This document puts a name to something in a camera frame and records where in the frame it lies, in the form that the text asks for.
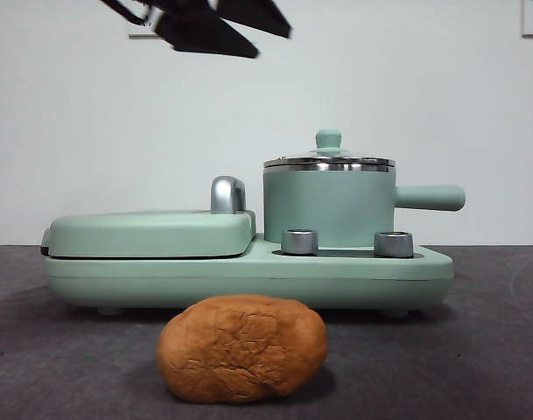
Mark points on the mint green griddle cover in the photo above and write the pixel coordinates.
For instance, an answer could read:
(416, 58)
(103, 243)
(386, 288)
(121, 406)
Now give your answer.
(148, 232)

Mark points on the brown potato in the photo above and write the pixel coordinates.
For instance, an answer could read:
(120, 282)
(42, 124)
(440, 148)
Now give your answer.
(240, 350)

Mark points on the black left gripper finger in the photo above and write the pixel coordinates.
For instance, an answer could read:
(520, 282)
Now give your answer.
(257, 17)
(205, 35)

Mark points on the mint green breakfast machine base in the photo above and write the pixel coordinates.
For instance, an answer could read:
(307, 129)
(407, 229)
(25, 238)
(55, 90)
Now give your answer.
(248, 280)

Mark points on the glass lid with green knob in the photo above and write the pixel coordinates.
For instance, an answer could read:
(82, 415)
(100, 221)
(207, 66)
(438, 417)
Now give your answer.
(328, 140)

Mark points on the silver control knob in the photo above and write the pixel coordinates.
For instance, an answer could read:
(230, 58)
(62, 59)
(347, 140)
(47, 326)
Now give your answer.
(299, 241)
(393, 244)

